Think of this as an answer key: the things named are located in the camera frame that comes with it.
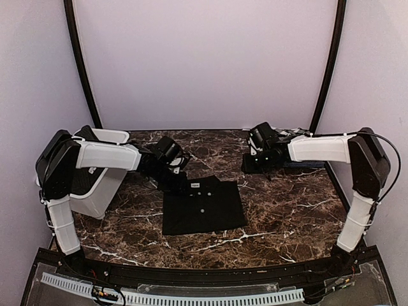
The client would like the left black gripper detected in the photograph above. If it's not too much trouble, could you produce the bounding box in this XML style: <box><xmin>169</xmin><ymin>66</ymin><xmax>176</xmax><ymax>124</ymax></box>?
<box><xmin>147</xmin><ymin>163</ymin><xmax>190</xmax><ymax>194</ymax></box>

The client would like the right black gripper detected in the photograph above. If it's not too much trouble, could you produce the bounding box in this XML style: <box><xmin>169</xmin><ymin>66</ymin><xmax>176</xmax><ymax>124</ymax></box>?
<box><xmin>242</xmin><ymin>149</ymin><xmax>277</xmax><ymax>174</ymax></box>

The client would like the black long sleeve shirt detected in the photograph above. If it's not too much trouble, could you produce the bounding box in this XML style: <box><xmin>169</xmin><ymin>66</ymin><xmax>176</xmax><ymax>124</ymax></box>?
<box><xmin>162</xmin><ymin>175</ymin><xmax>247</xmax><ymax>236</ymax></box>

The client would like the blue checked shirt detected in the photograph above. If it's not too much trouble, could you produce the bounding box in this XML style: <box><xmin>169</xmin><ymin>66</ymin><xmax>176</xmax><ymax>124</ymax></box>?
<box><xmin>282</xmin><ymin>161</ymin><xmax>324</xmax><ymax>168</ymax></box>

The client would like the black white plaid shirt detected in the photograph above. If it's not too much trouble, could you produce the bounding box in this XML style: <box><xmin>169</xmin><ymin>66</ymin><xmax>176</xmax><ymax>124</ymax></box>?
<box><xmin>273</xmin><ymin>127</ymin><xmax>310</xmax><ymax>137</ymax></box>

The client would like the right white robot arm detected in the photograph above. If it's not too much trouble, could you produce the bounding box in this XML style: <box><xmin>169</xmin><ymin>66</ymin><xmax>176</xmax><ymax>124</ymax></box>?
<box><xmin>242</xmin><ymin>122</ymin><xmax>402</xmax><ymax>277</ymax></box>

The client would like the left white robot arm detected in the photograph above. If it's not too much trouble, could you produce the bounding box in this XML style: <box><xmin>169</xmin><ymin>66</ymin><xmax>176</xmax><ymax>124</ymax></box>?
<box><xmin>35</xmin><ymin>126</ymin><xmax>190</xmax><ymax>278</ymax></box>

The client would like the white plastic bin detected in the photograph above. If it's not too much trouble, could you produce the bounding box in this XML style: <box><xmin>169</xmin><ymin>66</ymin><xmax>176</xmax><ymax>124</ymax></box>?
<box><xmin>36</xmin><ymin>127</ymin><xmax>131</xmax><ymax>221</ymax></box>

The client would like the black patterned shirt in bin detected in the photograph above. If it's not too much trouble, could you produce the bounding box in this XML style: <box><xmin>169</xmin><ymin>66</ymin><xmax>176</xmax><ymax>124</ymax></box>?
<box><xmin>71</xmin><ymin>125</ymin><xmax>104</xmax><ymax>196</ymax></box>

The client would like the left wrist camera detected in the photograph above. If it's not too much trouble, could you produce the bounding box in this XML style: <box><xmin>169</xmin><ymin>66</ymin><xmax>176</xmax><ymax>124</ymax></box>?
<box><xmin>169</xmin><ymin>156</ymin><xmax>189</xmax><ymax>174</ymax></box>

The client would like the black curved table rail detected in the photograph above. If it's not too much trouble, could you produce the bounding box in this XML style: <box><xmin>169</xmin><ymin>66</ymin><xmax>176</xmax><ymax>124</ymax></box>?
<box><xmin>35</xmin><ymin>248</ymin><xmax>359</xmax><ymax>288</ymax></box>

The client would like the white slotted cable duct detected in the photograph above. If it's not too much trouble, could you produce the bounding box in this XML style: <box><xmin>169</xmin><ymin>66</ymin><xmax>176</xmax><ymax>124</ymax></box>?
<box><xmin>41</xmin><ymin>272</ymin><xmax>304</xmax><ymax>305</ymax></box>

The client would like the right black frame post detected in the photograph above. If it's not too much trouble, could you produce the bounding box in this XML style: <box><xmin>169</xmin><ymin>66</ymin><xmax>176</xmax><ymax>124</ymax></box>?
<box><xmin>309</xmin><ymin>0</ymin><xmax>347</xmax><ymax>133</ymax></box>

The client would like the black frame post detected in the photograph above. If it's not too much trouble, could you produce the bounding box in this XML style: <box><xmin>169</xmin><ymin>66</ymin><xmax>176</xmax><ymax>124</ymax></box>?
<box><xmin>309</xmin><ymin>0</ymin><xmax>347</xmax><ymax>133</ymax></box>
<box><xmin>63</xmin><ymin>0</ymin><xmax>103</xmax><ymax>128</ymax></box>

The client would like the left black frame post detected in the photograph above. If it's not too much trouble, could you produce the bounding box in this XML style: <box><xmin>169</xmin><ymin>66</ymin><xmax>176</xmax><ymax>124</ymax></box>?
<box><xmin>63</xmin><ymin>0</ymin><xmax>103</xmax><ymax>128</ymax></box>

